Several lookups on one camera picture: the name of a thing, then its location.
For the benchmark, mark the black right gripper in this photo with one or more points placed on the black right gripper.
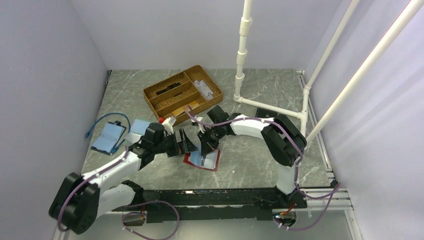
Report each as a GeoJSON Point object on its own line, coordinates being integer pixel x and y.
{"type": "Point", "coordinates": [207, 145]}

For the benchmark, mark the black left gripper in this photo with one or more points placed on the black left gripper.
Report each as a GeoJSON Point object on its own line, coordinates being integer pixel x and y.
{"type": "Point", "coordinates": [185, 146]}

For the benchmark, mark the red leather card holder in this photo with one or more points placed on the red leather card holder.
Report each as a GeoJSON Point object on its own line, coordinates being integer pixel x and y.
{"type": "Point", "coordinates": [209, 162]}

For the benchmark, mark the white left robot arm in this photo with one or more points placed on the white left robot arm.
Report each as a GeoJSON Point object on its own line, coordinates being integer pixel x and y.
{"type": "Point", "coordinates": [82, 198]}

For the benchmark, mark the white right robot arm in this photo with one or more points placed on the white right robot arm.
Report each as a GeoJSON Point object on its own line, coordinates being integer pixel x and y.
{"type": "Point", "coordinates": [284, 141]}

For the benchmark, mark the tan card in tray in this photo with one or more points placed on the tan card in tray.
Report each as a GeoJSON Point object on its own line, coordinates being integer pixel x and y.
{"type": "Point", "coordinates": [182, 110]}

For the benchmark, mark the light blue card holder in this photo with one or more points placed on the light blue card holder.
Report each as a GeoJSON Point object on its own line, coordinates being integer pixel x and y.
{"type": "Point", "coordinates": [136, 131]}

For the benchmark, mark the clear plastic card sleeve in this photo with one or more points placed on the clear plastic card sleeve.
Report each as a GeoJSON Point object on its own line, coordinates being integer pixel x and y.
{"type": "Point", "coordinates": [204, 89]}

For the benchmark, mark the black leather card holder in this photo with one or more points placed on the black leather card holder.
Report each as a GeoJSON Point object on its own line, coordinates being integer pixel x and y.
{"type": "Point", "coordinates": [265, 114]}

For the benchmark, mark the open blue card holder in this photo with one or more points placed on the open blue card holder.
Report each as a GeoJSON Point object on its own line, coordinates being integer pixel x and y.
{"type": "Point", "coordinates": [108, 141]}

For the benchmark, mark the woven brown organizer tray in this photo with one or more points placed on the woven brown organizer tray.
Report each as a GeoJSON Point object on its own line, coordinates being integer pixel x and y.
{"type": "Point", "coordinates": [162, 105]}

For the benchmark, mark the black item in tray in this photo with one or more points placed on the black item in tray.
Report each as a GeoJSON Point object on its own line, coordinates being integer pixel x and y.
{"type": "Point", "coordinates": [168, 88]}

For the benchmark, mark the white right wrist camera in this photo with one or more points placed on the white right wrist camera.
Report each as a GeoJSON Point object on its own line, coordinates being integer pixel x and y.
{"type": "Point", "coordinates": [196, 122]}

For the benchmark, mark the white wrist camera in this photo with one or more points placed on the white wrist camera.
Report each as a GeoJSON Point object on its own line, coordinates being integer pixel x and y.
{"type": "Point", "coordinates": [196, 122]}
{"type": "Point", "coordinates": [168, 123]}

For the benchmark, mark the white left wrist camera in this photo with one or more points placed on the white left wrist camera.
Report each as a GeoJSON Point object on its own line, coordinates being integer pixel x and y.
{"type": "Point", "coordinates": [168, 123]}

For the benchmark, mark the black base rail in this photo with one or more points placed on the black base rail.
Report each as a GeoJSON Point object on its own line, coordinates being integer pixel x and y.
{"type": "Point", "coordinates": [215, 204]}

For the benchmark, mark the white PVC pipe frame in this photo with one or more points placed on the white PVC pipe frame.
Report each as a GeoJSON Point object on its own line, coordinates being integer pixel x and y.
{"type": "Point", "coordinates": [398, 25]}

